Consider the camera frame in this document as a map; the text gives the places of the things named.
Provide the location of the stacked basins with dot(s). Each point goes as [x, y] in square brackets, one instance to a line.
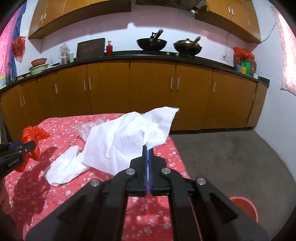
[38, 65]

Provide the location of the white paper sheet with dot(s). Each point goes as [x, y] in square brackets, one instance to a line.
[111, 146]

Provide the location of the red trash bin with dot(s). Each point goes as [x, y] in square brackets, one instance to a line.
[246, 205]

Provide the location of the orange upper cabinets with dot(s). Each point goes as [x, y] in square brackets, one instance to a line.
[236, 17]

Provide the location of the red bottle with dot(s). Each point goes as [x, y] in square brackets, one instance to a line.
[109, 49]

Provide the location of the colourful small box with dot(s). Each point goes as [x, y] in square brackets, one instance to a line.
[2, 80]

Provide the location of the hanging red plastic bag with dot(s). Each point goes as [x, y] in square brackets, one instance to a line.
[18, 46]

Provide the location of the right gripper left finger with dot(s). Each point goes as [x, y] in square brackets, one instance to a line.
[97, 210]

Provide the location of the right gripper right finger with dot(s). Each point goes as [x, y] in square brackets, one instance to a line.
[199, 211]

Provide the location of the dark cutting board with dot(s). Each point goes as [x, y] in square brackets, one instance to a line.
[90, 49]

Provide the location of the orange lower cabinets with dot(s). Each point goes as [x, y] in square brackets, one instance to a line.
[207, 95]

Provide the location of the clear bubble wrap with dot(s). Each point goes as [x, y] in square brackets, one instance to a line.
[84, 129]

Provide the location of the pink window curtain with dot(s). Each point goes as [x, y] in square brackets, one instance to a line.
[287, 39]

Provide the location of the red bag of items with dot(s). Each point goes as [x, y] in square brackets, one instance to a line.
[244, 61]

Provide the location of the orange cabinets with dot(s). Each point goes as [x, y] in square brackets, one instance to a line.
[236, 17]
[207, 95]

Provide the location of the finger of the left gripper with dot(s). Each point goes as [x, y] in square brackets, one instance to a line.
[10, 160]
[9, 146]

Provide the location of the white tissue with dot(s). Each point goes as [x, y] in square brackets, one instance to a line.
[66, 167]

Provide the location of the black wok without lid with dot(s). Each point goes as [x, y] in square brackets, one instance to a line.
[153, 43]

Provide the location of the clear jar in bag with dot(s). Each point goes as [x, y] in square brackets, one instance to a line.
[64, 52]

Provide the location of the pink blue hanging cloth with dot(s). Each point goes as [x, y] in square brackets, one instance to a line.
[8, 34]

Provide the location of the black wok with lid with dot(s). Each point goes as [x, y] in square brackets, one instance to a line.
[188, 47]

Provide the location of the wall power socket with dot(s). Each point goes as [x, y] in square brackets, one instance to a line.
[225, 57]

